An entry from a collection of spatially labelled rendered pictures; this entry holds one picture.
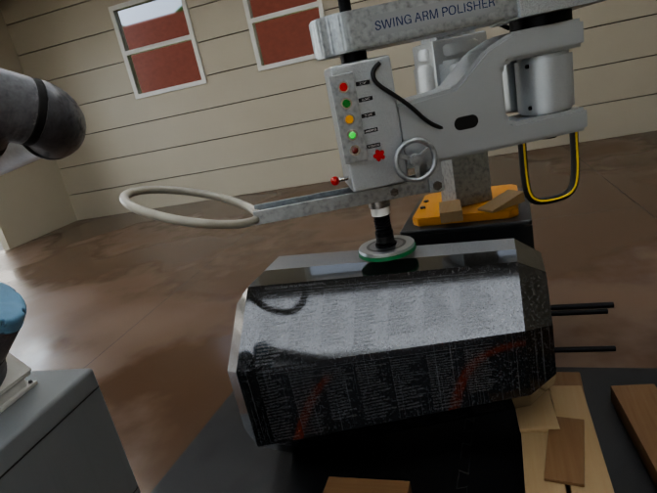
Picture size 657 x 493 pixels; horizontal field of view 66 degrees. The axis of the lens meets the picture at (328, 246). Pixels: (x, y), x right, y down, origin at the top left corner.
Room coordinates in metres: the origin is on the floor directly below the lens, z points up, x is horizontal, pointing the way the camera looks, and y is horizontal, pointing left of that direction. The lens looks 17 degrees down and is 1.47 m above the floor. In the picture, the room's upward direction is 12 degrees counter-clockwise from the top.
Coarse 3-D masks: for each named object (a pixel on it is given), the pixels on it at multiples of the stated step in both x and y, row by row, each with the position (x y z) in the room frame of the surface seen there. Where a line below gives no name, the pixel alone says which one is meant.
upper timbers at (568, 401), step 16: (560, 400) 1.56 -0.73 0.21; (576, 400) 1.54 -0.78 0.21; (560, 416) 1.48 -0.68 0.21; (576, 416) 1.46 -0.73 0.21; (528, 432) 1.43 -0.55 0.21; (544, 432) 1.41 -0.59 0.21; (592, 432) 1.37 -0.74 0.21; (528, 448) 1.36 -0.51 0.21; (544, 448) 1.35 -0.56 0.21; (592, 448) 1.30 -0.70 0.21; (528, 464) 1.29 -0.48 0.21; (544, 464) 1.28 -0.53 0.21; (592, 464) 1.24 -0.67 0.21; (528, 480) 1.23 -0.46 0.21; (544, 480) 1.22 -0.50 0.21; (592, 480) 1.18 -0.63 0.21; (608, 480) 1.17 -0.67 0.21
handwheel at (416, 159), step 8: (408, 144) 1.65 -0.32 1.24; (424, 144) 1.65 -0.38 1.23; (400, 152) 1.65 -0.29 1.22; (424, 152) 1.65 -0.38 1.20; (432, 152) 1.65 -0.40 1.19; (416, 160) 1.64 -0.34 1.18; (432, 160) 1.66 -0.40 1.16; (400, 168) 1.65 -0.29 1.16; (416, 168) 1.65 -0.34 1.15; (432, 168) 1.65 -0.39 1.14; (400, 176) 1.65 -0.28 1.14; (408, 176) 1.65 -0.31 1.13; (416, 176) 1.65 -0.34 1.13; (424, 176) 1.65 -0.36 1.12
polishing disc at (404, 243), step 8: (400, 240) 1.82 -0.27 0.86; (408, 240) 1.81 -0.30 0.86; (360, 248) 1.82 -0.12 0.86; (368, 248) 1.80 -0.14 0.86; (376, 248) 1.78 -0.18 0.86; (384, 248) 1.76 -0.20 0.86; (392, 248) 1.74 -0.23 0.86; (400, 248) 1.73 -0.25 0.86; (408, 248) 1.73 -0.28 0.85; (368, 256) 1.74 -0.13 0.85; (376, 256) 1.72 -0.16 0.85; (384, 256) 1.71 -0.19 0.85
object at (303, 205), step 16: (336, 192) 1.85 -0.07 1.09; (352, 192) 1.85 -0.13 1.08; (368, 192) 1.75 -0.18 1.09; (384, 192) 1.75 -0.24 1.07; (400, 192) 1.75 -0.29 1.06; (416, 192) 1.75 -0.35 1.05; (256, 208) 1.84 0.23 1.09; (272, 208) 1.73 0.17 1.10; (288, 208) 1.73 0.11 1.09; (304, 208) 1.74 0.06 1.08; (320, 208) 1.74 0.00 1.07; (336, 208) 1.74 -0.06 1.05; (256, 224) 1.73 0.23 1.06
